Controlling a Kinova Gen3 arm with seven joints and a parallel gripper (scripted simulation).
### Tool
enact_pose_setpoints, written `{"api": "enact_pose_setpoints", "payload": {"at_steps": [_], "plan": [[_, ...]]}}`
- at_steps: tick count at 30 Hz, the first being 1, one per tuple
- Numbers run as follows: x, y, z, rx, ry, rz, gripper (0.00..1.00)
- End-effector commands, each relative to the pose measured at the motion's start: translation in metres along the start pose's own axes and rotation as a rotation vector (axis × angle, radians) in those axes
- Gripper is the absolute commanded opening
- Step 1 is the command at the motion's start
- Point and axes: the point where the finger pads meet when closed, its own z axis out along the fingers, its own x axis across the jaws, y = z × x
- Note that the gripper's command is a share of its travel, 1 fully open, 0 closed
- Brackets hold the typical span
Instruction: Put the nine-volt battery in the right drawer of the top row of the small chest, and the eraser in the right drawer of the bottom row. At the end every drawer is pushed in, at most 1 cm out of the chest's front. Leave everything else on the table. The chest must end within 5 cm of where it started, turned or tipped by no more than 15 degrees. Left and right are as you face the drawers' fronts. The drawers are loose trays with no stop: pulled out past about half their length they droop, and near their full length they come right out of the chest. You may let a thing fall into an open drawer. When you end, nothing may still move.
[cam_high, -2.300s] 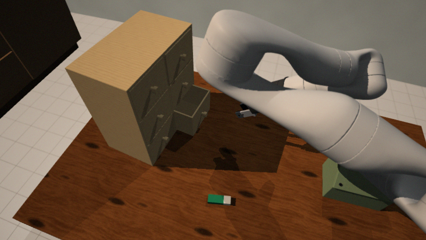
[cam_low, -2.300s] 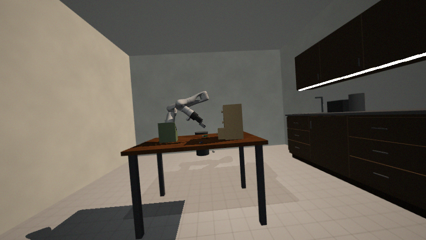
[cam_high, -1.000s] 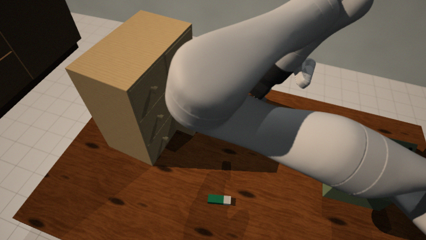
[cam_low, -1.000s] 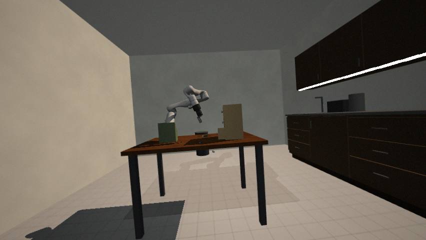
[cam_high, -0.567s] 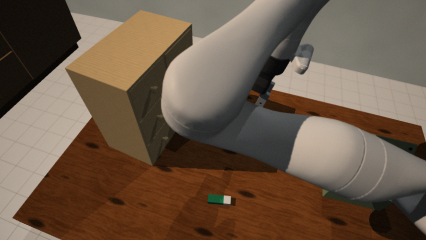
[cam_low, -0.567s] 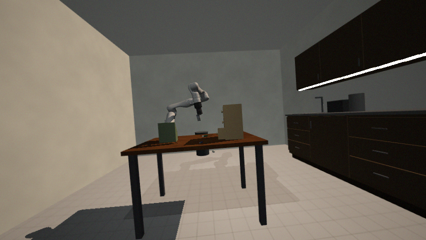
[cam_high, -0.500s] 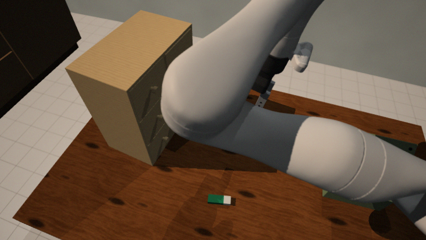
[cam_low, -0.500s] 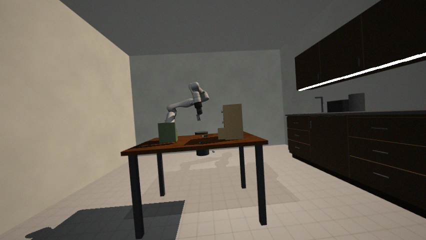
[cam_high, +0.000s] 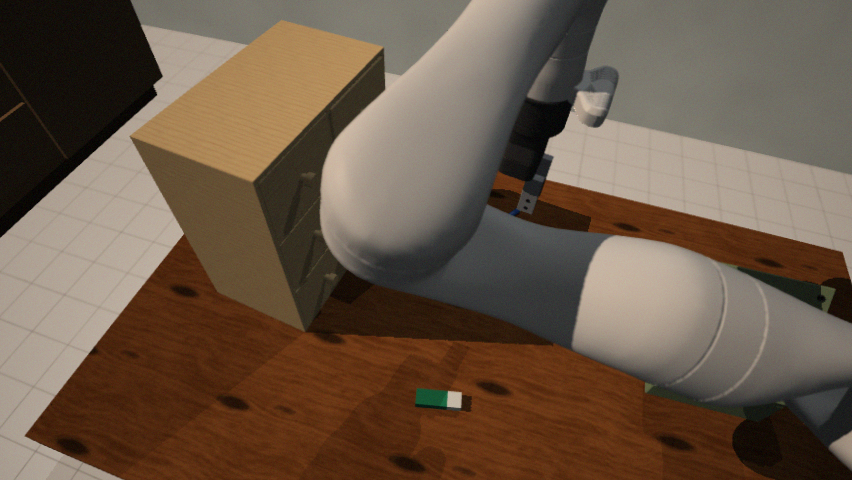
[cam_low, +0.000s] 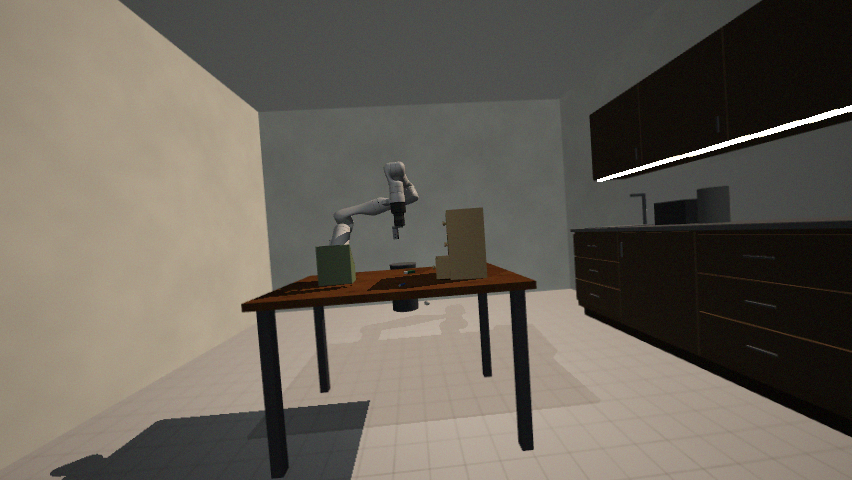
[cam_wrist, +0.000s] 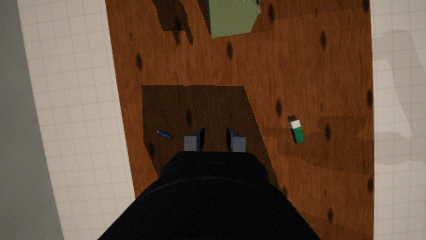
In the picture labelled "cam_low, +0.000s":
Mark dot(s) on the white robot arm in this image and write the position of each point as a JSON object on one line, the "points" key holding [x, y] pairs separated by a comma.
{"points": [[341, 234]]}

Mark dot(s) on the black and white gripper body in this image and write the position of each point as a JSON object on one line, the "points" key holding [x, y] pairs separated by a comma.
{"points": [[398, 207]]}

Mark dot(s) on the tan wooden chest of drawers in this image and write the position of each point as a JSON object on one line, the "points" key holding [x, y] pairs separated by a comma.
{"points": [[466, 242]]}

